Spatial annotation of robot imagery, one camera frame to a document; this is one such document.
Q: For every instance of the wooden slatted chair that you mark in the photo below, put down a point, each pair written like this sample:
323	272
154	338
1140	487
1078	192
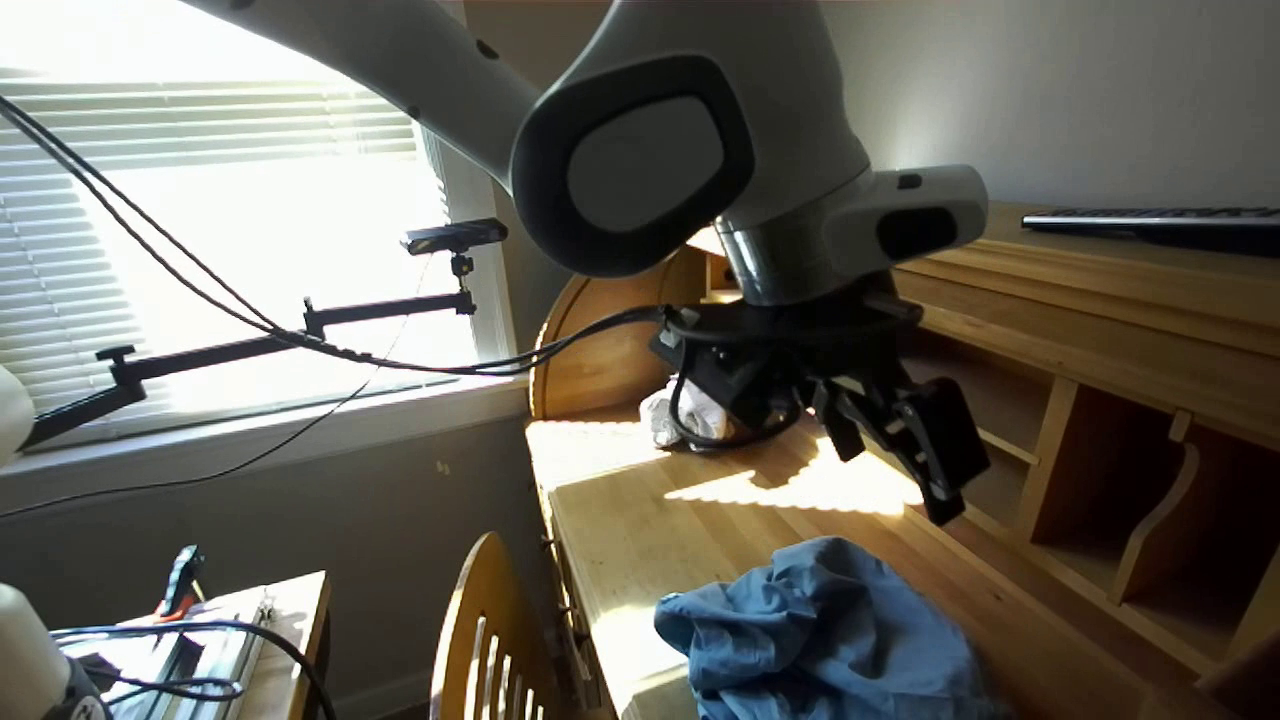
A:
484	640

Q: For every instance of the wooden desk with hutch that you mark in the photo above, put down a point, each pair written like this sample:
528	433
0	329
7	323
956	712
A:
643	520

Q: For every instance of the blue crumpled cloth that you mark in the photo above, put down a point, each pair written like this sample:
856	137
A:
824	640

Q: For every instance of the white window blinds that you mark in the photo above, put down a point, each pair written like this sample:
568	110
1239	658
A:
203	225

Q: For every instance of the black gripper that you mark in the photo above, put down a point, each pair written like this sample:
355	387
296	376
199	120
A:
854	347

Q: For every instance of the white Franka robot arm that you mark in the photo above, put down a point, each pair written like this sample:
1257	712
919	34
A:
746	92

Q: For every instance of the black stereo camera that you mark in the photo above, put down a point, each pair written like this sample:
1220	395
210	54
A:
458	236

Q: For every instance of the wooden side table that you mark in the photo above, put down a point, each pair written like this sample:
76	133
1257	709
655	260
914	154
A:
287	627

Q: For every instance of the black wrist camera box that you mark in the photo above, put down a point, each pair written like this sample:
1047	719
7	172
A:
727	390

